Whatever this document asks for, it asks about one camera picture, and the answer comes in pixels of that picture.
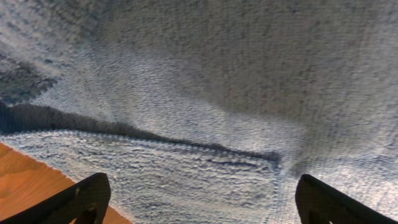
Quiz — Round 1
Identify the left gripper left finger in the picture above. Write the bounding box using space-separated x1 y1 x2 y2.
1 172 111 224

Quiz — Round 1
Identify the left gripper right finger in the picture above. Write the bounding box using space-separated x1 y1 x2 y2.
295 174 397 224

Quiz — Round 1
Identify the blue microfiber cloth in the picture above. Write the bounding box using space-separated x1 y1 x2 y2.
1 0 397 223

